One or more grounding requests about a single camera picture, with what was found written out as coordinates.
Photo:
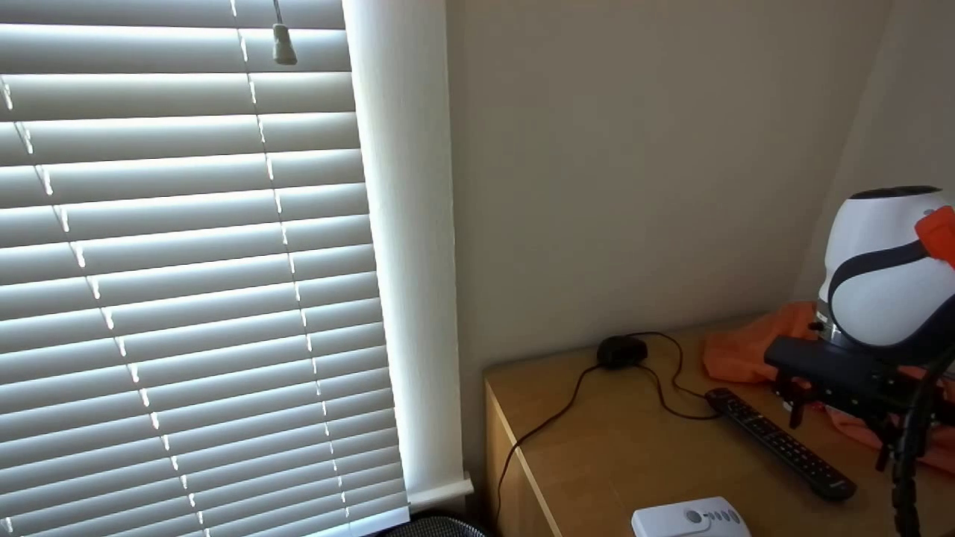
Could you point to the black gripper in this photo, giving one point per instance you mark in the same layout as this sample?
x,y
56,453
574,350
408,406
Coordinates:
x,y
836,378

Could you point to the black tv remote control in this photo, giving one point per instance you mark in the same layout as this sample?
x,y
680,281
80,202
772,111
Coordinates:
x,y
780,445

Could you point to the orange crumpled cloth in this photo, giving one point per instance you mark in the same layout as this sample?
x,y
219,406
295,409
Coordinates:
x,y
741,360

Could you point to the white box with blue logo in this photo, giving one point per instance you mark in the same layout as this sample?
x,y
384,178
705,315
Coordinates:
x,y
687,521

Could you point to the light wooden desk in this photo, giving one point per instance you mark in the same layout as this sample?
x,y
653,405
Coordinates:
x,y
617,459

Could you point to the black round puck device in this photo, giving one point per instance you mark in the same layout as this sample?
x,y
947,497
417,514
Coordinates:
x,y
621,353

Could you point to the dark round bin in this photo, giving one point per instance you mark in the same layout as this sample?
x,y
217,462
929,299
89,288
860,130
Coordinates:
x,y
435,527

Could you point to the grey horizontal window blinds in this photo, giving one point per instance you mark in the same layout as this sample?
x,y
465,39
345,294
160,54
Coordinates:
x,y
180,299

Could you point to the white window frame trim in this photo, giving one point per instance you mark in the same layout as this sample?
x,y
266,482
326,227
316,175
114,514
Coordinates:
x,y
408,250

